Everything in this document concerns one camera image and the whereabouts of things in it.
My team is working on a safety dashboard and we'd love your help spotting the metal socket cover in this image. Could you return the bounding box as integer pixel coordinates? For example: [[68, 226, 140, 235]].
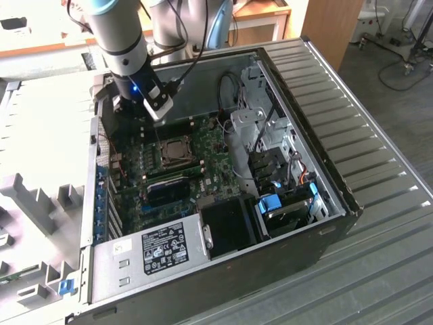
[[161, 135, 193, 163]]

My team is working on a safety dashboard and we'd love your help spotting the brown cardboard box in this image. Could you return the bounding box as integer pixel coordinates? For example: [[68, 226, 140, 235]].
[[60, 15, 88, 47]]

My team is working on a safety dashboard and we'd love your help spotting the black PC case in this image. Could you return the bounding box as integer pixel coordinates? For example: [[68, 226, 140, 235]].
[[64, 46, 365, 325]]

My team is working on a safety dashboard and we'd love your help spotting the orange wire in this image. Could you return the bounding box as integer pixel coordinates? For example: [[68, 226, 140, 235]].
[[296, 161, 308, 186]]

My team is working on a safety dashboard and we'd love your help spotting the black wheeled stand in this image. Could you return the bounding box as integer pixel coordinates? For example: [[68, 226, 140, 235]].
[[401, 0, 433, 77]]

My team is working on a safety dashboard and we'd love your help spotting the grey parts rack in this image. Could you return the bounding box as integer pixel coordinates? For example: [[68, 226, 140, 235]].
[[0, 172, 87, 325]]

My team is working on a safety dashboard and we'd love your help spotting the green RAM stick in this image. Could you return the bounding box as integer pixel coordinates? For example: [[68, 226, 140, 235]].
[[0, 265, 40, 286], [144, 165, 204, 181]]

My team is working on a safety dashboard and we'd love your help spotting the silver CPU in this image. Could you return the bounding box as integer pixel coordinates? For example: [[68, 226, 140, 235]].
[[168, 142, 187, 159]]

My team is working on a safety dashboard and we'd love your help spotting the small wooden table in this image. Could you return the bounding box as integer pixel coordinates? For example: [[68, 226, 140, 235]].
[[231, 0, 292, 47]]

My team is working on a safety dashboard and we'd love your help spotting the black plastic disk bay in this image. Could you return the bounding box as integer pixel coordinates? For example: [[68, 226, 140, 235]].
[[246, 146, 289, 198]]

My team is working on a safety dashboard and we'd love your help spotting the black floor cable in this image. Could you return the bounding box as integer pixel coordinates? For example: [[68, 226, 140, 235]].
[[378, 56, 433, 91]]

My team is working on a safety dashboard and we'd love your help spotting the silver power supply unit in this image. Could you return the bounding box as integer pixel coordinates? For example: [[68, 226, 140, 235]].
[[90, 213, 213, 305]]

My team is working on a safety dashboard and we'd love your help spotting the hard disk in blue carrier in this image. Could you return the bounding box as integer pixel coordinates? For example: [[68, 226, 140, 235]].
[[255, 181, 321, 238]]

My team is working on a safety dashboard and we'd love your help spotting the brown wooden cabinet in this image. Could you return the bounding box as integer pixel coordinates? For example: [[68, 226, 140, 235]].
[[300, 0, 365, 72]]

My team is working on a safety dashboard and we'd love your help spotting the black plastic fan shroud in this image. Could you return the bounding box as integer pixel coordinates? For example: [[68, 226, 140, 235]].
[[198, 195, 263, 260]]

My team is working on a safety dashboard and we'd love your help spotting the finned chipset heatsink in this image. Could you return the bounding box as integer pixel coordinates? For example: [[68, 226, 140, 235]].
[[145, 177, 191, 208]]

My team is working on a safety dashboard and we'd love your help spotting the blue expansion slot retainer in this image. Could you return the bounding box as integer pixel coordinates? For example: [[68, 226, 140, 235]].
[[94, 164, 110, 245]]

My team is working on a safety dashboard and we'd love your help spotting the silver metal drive cage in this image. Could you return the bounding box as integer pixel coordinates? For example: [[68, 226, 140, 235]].
[[229, 62, 298, 154]]

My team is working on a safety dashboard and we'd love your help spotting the blue plastic clip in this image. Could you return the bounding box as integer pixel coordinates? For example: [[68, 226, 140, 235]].
[[57, 277, 76, 296]]

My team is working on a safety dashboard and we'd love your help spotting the CPU socket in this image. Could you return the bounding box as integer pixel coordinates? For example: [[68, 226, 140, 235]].
[[158, 133, 200, 169]]

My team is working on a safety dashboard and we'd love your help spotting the white wire loop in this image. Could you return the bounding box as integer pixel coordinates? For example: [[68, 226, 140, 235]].
[[221, 116, 238, 137]]

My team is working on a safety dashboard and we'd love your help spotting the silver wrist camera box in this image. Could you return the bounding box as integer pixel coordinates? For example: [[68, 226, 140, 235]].
[[142, 78, 175, 122]]

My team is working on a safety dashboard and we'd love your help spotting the white machine base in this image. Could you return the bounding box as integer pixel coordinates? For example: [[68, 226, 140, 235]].
[[350, 0, 387, 45]]

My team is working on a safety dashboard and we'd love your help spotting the black camera cable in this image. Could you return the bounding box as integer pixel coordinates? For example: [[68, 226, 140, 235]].
[[170, 0, 210, 91]]

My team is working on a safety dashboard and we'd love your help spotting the black desk device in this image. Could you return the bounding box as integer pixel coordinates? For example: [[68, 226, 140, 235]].
[[0, 16, 28, 32]]

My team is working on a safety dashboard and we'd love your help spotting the green motherboard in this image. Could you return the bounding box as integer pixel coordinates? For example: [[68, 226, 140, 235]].
[[111, 113, 245, 235]]

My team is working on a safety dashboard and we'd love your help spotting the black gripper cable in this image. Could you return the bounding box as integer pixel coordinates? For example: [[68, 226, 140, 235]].
[[66, 0, 95, 35]]

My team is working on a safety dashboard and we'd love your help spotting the thick grey wire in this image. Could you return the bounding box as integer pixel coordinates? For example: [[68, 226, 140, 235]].
[[286, 151, 302, 186]]

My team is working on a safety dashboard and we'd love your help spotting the light wooden desk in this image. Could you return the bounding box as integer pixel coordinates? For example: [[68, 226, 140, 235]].
[[0, 0, 112, 68]]

